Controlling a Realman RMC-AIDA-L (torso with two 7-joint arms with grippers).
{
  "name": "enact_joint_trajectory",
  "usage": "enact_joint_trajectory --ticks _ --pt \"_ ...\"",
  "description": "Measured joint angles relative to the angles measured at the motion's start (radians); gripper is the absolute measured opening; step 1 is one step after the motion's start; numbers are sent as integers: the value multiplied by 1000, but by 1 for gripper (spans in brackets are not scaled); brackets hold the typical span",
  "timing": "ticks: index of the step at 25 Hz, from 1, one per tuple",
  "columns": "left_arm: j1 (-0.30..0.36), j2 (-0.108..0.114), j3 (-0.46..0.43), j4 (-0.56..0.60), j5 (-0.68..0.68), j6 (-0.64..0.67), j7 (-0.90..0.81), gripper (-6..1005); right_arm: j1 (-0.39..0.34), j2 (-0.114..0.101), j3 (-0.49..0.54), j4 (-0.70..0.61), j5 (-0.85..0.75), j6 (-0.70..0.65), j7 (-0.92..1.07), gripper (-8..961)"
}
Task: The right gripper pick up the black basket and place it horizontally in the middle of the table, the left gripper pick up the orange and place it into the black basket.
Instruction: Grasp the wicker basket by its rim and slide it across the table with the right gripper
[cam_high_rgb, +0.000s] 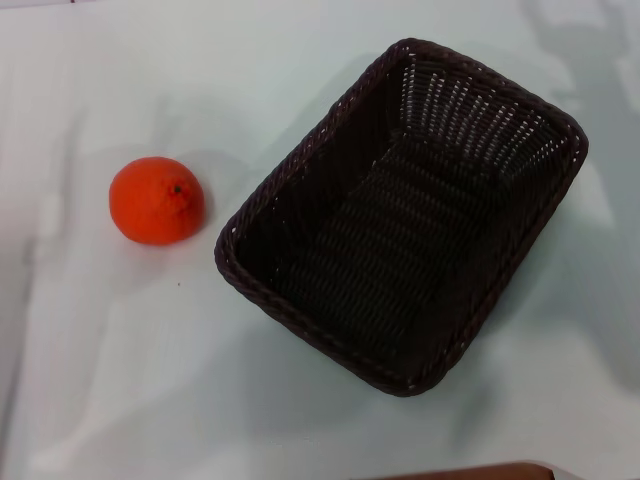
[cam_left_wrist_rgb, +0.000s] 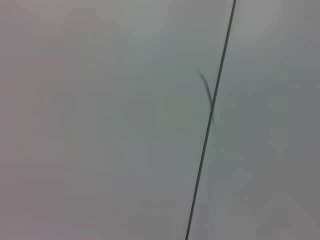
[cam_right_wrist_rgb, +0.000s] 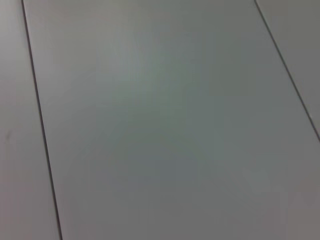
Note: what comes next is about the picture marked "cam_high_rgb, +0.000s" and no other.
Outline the dark brown woven basket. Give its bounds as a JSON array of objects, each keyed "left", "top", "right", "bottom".
[{"left": 213, "top": 36, "right": 590, "bottom": 399}]

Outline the brown wooden edge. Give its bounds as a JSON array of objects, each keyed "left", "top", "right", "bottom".
[{"left": 367, "top": 462, "right": 557, "bottom": 480}]

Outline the orange fruit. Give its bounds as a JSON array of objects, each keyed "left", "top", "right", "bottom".
[{"left": 108, "top": 155, "right": 206, "bottom": 246}]

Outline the white tablecloth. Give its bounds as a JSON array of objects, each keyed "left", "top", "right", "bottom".
[{"left": 0, "top": 0, "right": 640, "bottom": 480}]

